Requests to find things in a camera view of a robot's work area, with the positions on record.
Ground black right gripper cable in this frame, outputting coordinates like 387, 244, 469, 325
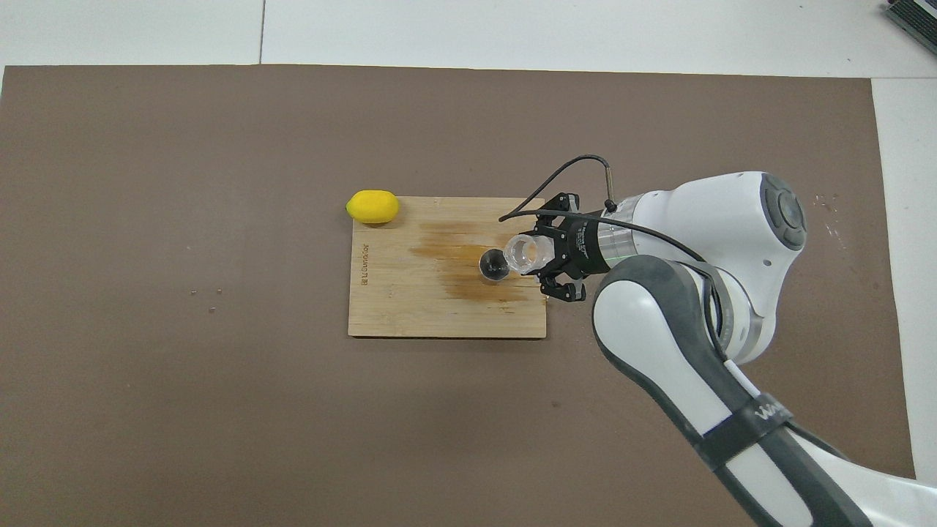
499, 154, 736, 363

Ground steel double jigger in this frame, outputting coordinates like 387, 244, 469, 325
478, 247, 511, 283

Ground yellow lemon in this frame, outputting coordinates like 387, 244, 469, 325
346, 190, 400, 224

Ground wooden cutting board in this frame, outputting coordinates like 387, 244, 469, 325
348, 196, 548, 339

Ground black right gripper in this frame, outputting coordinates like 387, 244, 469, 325
538, 193, 607, 302

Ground grey ribbed device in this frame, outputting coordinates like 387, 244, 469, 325
882, 0, 937, 56

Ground clear plastic cup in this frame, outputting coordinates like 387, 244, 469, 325
504, 232, 551, 277

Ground brown table mat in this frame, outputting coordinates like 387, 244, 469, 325
0, 64, 922, 527

